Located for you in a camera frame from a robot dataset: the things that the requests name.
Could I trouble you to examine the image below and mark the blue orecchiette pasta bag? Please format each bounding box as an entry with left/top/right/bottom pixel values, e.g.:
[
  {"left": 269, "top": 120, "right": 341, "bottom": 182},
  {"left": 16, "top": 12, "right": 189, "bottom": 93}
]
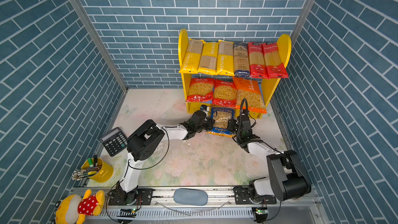
[{"left": 207, "top": 107, "right": 235, "bottom": 138}]

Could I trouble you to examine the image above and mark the red macaroni bag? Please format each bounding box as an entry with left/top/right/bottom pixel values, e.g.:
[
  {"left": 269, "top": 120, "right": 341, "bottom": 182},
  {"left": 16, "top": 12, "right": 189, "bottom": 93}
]
[
  {"left": 186, "top": 78, "right": 215, "bottom": 103},
  {"left": 212, "top": 79, "right": 237, "bottom": 108}
]

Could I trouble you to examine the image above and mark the orange pasta bag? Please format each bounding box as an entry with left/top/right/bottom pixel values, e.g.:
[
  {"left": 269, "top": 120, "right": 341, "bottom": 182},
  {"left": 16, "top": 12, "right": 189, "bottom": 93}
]
[{"left": 233, "top": 77, "right": 267, "bottom": 114}]

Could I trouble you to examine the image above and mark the red yellow spaghetti bag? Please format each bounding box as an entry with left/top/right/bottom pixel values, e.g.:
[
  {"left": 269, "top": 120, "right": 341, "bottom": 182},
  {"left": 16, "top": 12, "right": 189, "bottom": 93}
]
[
  {"left": 248, "top": 42, "right": 268, "bottom": 79},
  {"left": 262, "top": 43, "right": 289, "bottom": 79}
]

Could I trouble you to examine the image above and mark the blue clear spaghetti bag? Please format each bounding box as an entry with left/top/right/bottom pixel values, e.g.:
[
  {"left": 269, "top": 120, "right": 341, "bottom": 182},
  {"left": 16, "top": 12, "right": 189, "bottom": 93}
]
[{"left": 233, "top": 42, "right": 250, "bottom": 77}]

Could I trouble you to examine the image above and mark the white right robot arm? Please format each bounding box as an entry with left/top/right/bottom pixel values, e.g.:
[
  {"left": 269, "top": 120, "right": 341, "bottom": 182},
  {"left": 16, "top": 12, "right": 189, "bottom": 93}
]
[{"left": 228, "top": 114, "right": 312, "bottom": 203}]

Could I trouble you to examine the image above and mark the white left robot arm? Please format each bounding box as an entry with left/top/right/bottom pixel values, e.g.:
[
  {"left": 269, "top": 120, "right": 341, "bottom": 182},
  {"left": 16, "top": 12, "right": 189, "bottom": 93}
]
[{"left": 116, "top": 110, "right": 215, "bottom": 194}]

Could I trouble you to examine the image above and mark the yellow shelf with coloured boards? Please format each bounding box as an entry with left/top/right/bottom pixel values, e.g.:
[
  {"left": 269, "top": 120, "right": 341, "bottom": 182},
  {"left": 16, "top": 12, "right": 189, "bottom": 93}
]
[{"left": 178, "top": 29, "right": 292, "bottom": 118}]

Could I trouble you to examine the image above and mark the grey blue oval pad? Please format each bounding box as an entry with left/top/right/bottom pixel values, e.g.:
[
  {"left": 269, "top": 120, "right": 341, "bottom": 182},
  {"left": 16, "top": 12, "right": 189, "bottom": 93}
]
[{"left": 173, "top": 188, "right": 208, "bottom": 206}]

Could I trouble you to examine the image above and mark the black calculator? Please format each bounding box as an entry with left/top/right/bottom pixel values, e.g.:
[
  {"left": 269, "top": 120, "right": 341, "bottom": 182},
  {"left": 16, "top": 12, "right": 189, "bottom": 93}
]
[{"left": 99, "top": 127, "right": 127, "bottom": 157}]

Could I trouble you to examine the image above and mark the yellow pen cup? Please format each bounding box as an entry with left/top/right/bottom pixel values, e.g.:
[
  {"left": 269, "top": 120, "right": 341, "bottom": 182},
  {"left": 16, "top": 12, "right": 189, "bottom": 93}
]
[{"left": 72, "top": 155, "right": 114, "bottom": 183}]

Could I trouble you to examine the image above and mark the yellow plush toy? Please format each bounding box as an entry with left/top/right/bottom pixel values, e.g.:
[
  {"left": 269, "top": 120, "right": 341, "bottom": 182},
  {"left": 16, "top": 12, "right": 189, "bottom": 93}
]
[{"left": 51, "top": 189, "right": 105, "bottom": 224}]

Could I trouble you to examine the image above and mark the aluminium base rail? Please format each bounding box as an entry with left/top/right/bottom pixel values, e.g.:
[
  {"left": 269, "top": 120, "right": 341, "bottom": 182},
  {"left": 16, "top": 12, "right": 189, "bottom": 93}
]
[{"left": 86, "top": 186, "right": 327, "bottom": 224}]

